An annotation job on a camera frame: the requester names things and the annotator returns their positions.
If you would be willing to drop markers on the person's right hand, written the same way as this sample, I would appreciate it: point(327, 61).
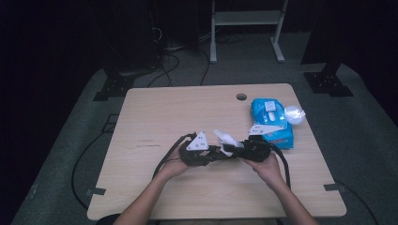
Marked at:
point(269, 170)

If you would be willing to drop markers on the blue wet wipes pack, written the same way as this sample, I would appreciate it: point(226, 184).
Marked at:
point(283, 137)

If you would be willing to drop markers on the grey tape strip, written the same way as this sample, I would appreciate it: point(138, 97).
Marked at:
point(334, 187)
point(95, 191)

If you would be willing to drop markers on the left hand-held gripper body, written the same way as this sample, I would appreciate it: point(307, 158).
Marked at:
point(192, 156)

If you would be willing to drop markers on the black stand base plate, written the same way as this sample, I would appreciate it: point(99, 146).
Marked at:
point(114, 87)
point(327, 82)

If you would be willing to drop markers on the person's left hand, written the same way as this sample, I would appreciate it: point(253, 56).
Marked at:
point(173, 165)

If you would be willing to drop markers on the white metal stand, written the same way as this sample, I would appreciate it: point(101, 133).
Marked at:
point(247, 17)

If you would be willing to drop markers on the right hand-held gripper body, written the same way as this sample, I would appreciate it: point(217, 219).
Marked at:
point(259, 150)

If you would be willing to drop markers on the dark equipment cabinet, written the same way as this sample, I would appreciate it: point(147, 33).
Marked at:
point(134, 43)

